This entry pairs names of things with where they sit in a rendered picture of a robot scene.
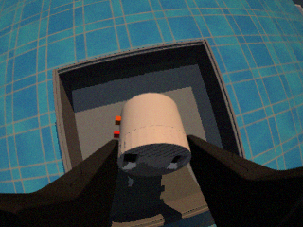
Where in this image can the beige cylinder with two slots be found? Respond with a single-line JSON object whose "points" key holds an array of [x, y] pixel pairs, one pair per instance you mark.
{"points": [[151, 140]]}

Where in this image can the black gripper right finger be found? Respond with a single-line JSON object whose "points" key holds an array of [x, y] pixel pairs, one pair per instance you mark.
{"points": [[240, 193]]}

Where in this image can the dark grey square tray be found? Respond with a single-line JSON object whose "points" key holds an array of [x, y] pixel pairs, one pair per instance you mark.
{"points": [[89, 95]]}

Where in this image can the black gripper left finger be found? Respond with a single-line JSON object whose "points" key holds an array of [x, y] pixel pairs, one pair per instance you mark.
{"points": [[83, 197]]}

